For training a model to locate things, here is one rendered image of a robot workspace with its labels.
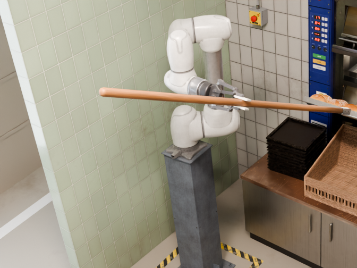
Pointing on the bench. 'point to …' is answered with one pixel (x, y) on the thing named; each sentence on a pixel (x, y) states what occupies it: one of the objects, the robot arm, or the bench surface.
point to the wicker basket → (315, 173)
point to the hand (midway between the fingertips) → (241, 102)
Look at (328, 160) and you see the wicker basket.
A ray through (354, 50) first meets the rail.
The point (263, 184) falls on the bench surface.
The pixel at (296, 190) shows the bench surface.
